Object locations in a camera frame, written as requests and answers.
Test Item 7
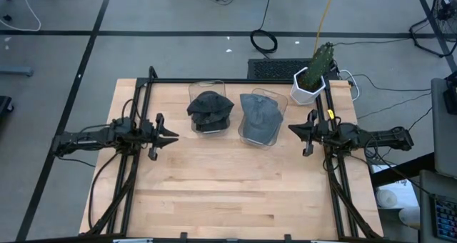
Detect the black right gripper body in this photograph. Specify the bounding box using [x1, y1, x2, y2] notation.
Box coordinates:
[301, 109, 332, 157]

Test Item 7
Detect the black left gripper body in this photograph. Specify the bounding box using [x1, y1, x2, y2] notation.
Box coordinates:
[141, 113, 168, 162]

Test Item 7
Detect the blue-grey denim cap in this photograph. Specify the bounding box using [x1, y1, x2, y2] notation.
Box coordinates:
[238, 93, 284, 145]

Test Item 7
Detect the clear plastic bin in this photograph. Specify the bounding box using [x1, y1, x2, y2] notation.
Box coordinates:
[187, 79, 232, 138]
[236, 87, 289, 149]

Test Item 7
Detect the white hexagonal plant pot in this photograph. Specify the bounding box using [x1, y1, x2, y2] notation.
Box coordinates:
[290, 66, 326, 106]

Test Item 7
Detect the green cactus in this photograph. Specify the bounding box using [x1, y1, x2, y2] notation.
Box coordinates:
[307, 41, 336, 90]

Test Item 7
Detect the white round roll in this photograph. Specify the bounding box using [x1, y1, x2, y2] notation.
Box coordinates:
[398, 206, 421, 228]
[374, 188, 399, 210]

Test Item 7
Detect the grey desk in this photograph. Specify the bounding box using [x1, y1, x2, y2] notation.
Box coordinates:
[430, 77, 457, 179]
[419, 169, 457, 243]

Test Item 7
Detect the grey table foot bar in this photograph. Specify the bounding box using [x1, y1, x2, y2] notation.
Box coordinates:
[0, 66, 35, 78]

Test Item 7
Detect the black keyboard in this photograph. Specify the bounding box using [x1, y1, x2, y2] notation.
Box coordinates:
[433, 196, 457, 243]

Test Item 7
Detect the black floor fan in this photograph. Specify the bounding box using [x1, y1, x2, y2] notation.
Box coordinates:
[408, 0, 457, 58]

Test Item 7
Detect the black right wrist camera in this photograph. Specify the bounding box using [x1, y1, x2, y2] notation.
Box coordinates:
[333, 122, 360, 142]

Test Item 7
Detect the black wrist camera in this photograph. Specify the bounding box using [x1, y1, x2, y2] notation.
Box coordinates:
[111, 116, 136, 136]
[333, 122, 360, 142]

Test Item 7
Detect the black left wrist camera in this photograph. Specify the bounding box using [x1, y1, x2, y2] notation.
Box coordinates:
[111, 116, 136, 136]

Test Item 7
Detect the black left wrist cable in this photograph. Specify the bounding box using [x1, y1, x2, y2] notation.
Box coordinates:
[120, 98, 144, 129]

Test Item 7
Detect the black coiled cable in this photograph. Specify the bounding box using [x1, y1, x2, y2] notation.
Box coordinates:
[249, 0, 279, 54]

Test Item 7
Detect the yellow hanging cable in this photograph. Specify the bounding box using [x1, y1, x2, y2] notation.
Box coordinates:
[313, 0, 338, 54]

